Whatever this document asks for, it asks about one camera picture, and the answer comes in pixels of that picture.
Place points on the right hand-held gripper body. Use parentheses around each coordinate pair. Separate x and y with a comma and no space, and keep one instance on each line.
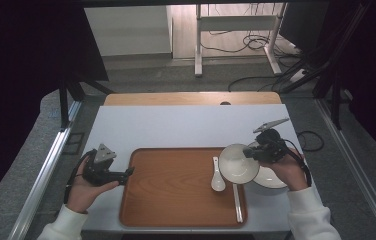
(271,146)

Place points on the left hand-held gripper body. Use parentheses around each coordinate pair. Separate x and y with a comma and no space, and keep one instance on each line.
(99,168)

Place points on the white bowl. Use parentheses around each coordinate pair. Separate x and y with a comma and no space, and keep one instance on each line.
(236,166)

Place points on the white plate dark rim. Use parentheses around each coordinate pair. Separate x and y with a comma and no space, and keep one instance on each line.
(269,180)

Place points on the white ceramic spoon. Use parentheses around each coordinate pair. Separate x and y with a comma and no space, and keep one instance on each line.
(217,183)

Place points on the brown wooden tray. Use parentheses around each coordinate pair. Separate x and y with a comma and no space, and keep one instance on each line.
(169,193)

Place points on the person's right hand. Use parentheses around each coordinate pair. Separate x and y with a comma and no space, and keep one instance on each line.
(287,173)

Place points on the person's left hand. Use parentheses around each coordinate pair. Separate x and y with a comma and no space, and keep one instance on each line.
(84,196)

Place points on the black floor plate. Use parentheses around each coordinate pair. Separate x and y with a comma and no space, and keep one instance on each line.
(75,143)

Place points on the black metal stand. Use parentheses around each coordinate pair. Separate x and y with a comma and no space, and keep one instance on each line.
(336,100)
(63,106)

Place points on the white power strip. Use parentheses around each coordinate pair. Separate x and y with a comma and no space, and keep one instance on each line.
(298,76)

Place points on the white cabinet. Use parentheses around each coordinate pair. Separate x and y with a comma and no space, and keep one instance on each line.
(129,30)

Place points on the aluminium rail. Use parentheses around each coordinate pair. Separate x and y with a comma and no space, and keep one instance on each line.
(42,176)
(359,173)

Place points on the white desk frame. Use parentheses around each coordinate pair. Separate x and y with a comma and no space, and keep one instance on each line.
(236,23)

